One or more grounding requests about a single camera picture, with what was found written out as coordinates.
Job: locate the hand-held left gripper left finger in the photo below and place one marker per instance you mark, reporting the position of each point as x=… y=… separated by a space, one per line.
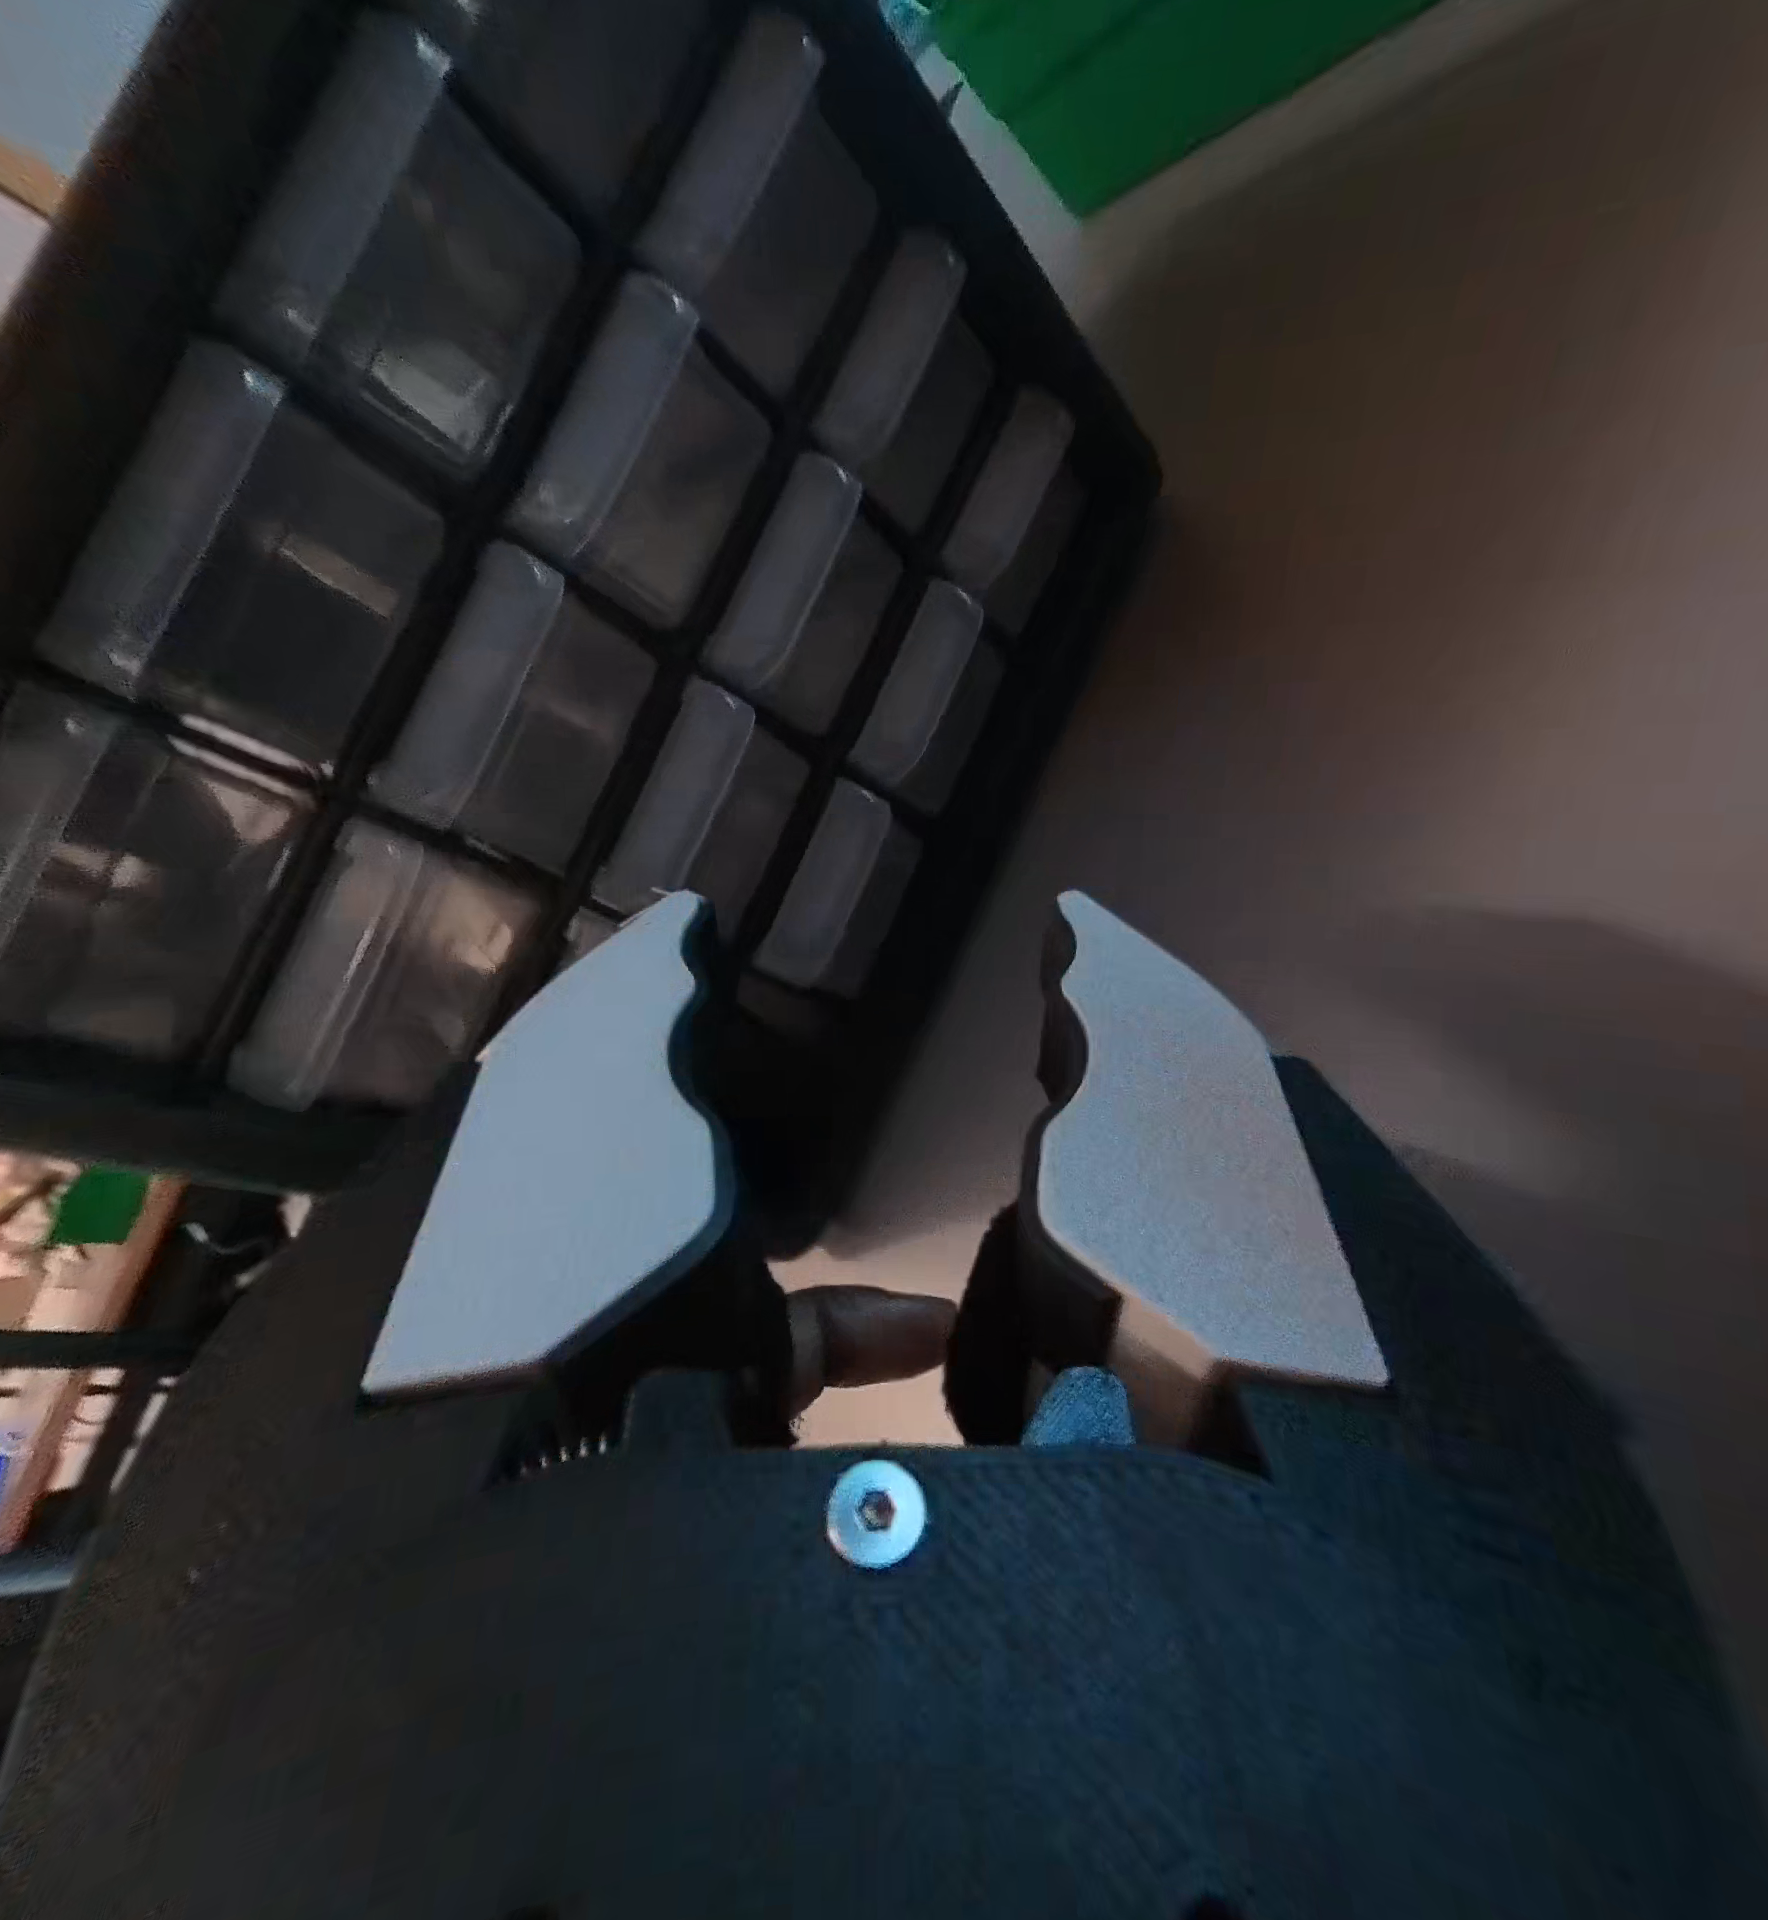
x=555 y=1169

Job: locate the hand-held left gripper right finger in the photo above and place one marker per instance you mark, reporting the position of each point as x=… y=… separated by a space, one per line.
x=1199 y=1185

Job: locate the black drawer cabinet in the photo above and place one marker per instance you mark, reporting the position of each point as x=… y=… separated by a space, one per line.
x=118 y=270

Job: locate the set of clear cabinet drawers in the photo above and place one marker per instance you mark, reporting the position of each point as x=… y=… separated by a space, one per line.
x=269 y=555

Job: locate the person's left hand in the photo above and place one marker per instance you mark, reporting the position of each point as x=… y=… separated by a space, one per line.
x=868 y=1337

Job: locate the green plastic bin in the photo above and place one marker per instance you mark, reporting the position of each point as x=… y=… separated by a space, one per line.
x=1153 y=91

